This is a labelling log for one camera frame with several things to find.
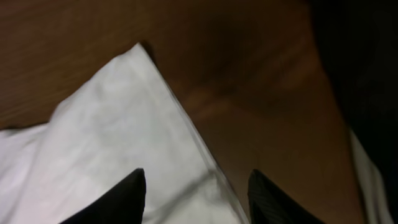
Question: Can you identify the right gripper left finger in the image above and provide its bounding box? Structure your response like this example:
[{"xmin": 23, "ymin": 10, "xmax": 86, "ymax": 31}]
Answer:
[{"xmin": 62, "ymin": 168, "xmax": 146, "ymax": 224}]

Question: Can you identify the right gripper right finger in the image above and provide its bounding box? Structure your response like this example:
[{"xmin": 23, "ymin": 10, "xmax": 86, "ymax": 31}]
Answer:
[{"xmin": 248, "ymin": 169, "xmax": 323, "ymax": 224}]

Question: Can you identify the white t-shirt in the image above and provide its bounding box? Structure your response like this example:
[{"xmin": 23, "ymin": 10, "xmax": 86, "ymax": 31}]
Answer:
[{"xmin": 1, "ymin": 44, "xmax": 248, "ymax": 223}]

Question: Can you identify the white garment under pile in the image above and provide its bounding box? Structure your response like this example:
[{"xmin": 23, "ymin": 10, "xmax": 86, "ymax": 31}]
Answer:
[{"xmin": 349, "ymin": 130, "xmax": 394, "ymax": 224}]

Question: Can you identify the dark navy garment pile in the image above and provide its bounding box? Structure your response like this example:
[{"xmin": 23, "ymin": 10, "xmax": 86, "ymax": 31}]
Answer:
[{"xmin": 310, "ymin": 0, "xmax": 397, "ymax": 205}]

